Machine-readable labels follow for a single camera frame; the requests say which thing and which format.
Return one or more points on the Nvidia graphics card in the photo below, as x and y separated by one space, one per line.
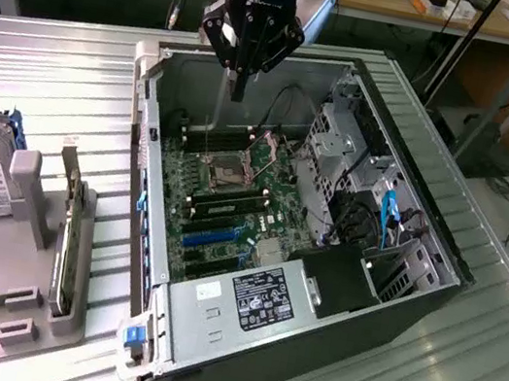
68 241

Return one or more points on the metal socket cover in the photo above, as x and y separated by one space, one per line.
267 148

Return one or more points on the silver disk bay cage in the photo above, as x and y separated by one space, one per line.
326 149

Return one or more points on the CPU socket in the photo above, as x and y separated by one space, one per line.
225 173

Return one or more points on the green motherboard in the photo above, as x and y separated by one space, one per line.
283 195

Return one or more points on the small white black box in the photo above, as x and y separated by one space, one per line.
447 7

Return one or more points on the black tripod pole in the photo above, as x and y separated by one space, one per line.
463 40

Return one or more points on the black installed RAM stick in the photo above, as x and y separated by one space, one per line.
226 209

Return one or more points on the silver chipset heatsink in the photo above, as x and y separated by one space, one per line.
268 252

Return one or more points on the blue expansion slot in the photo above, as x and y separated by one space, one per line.
211 239

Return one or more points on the black expansion slot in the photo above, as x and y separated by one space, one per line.
213 267

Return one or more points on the grey power supply unit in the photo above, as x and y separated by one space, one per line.
211 321

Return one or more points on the grey parts rack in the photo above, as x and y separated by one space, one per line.
25 258

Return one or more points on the blue case latch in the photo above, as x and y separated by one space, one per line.
133 336

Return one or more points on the open black PC case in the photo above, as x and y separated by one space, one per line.
352 365

